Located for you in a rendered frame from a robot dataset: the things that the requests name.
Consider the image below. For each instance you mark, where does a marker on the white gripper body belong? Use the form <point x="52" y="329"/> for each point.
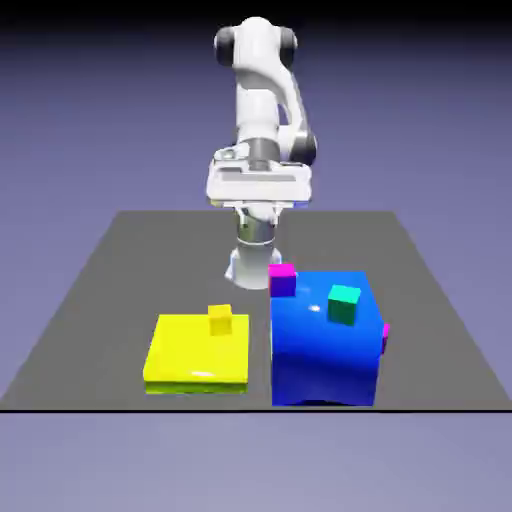
<point x="259" y="184"/>

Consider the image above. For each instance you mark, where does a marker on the large yellow box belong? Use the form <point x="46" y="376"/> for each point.
<point x="196" y="352"/>

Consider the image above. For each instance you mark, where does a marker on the small magenta cube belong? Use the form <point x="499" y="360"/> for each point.
<point x="282" y="280"/>
<point x="385" y="336"/>

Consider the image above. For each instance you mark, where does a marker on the large blue box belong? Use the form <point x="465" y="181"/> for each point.
<point x="324" y="344"/>

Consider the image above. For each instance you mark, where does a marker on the small teal cube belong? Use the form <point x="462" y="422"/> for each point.
<point x="343" y="304"/>

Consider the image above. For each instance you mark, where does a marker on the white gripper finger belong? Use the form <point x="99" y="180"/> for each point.
<point x="276" y="214"/>
<point x="241" y="215"/>

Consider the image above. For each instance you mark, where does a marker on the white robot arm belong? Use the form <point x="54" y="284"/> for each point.
<point x="256" y="80"/>

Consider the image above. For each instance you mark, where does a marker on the small yellow cube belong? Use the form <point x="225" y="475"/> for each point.
<point x="220" y="320"/>

